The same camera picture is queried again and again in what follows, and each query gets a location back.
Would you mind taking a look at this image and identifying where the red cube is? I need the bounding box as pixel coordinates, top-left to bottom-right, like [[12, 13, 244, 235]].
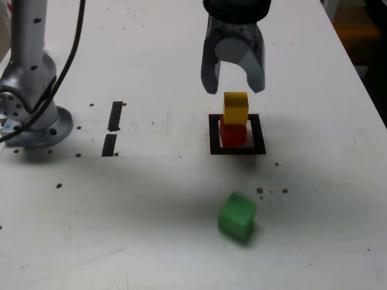
[[219, 116, 247, 148]]

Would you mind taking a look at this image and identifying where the green cube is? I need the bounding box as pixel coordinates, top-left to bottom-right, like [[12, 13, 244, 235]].
[[217, 193, 258, 245]]

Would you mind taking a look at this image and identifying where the yellow cube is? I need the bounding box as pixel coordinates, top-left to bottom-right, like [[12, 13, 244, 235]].
[[223, 91, 250, 125]]

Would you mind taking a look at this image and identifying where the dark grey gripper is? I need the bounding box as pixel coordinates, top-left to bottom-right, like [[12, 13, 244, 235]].
[[200, 14, 267, 95]]

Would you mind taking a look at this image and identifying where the black tape strip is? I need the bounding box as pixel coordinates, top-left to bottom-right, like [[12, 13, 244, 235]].
[[101, 101, 124, 157]]

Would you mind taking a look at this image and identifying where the black tape square outline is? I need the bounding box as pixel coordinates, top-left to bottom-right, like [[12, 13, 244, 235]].
[[208, 113, 267, 155]]

